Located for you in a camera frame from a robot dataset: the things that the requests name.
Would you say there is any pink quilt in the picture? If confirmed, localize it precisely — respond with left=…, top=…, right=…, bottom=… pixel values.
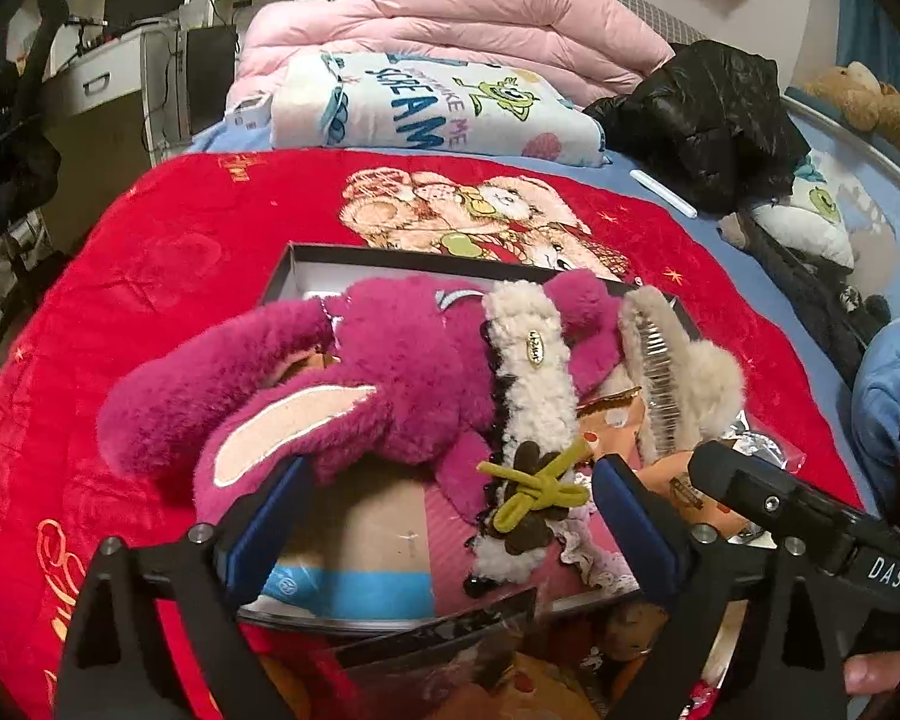
left=229, top=0, right=676, bottom=110

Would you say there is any beige fluffy hair clip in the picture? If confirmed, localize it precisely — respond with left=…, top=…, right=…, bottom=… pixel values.
left=616, top=285, right=747, bottom=466

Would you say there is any monster print pillow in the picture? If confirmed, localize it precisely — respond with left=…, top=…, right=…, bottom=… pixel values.
left=750, top=154, right=856, bottom=267

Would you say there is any cream fluffy hair claw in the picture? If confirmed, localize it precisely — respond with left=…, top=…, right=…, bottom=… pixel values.
left=461, top=281, right=590, bottom=601

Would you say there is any dark clothing pile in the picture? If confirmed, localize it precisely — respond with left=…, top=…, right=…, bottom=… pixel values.
left=0, top=52, right=61, bottom=278

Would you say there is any blue garment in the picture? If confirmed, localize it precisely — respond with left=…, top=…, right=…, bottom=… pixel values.
left=851, top=319, right=900, bottom=511

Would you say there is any black puffer jacket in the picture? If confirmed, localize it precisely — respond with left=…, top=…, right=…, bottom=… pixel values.
left=585, top=39, right=811, bottom=215

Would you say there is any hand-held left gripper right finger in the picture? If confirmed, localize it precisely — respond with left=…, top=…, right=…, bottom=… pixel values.
left=591, top=454, right=848, bottom=720

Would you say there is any white lace scrunchie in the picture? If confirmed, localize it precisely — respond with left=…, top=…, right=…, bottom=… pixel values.
left=559, top=502, right=638, bottom=593

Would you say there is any small clear plastic bag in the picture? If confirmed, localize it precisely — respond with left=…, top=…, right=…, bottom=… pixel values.
left=720, top=420, right=807, bottom=477

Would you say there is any brown teddy bear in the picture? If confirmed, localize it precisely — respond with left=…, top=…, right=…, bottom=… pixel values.
left=802, top=61, right=900, bottom=155

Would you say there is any person's right hand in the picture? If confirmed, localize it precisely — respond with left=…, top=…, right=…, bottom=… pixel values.
left=844, top=652, right=900, bottom=698

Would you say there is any orange snack packet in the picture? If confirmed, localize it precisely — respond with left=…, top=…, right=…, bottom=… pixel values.
left=574, top=386, right=751, bottom=533

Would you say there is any magenta plush bear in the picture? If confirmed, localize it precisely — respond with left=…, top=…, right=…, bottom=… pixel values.
left=97, top=268, right=623, bottom=533

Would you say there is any large clear plastic bag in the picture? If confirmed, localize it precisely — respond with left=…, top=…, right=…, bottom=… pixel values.
left=259, top=589, right=728, bottom=720

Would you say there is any black computer tower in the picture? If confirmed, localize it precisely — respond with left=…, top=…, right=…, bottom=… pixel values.
left=184, top=24, right=239, bottom=137

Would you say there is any black shallow box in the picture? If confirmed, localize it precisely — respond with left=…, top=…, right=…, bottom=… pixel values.
left=236, top=241, right=702, bottom=627

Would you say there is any red printed blanket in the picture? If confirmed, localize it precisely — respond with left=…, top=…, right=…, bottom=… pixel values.
left=0, top=146, right=867, bottom=720

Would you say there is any white scream print pillow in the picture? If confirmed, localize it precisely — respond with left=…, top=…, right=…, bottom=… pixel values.
left=270, top=51, right=608, bottom=166

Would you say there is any dark grey cloth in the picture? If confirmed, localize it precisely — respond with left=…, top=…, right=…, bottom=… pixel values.
left=720, top=210, right=893, bottom=391

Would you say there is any white pen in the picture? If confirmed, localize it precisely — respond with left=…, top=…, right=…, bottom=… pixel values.
left=630, top=170, right=697, bottom=218

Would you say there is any small white box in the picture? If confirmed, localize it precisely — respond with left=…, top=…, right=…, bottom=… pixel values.
left=225, top=94, right=271, bottom=132

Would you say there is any olive green hair tie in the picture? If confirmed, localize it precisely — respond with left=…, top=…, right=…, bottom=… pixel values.
left=476, top=439, right=593, bottom=537

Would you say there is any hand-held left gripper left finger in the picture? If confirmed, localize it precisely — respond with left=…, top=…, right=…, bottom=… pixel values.
left=58, top=457, right=316, bottom=720

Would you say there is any white desk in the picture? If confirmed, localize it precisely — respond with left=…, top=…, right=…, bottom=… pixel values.
left=49, top=19, right=185, bottom=166

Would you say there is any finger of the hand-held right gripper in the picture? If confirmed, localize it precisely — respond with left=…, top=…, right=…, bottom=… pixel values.
left=688, top=440, right=860, bottom=578

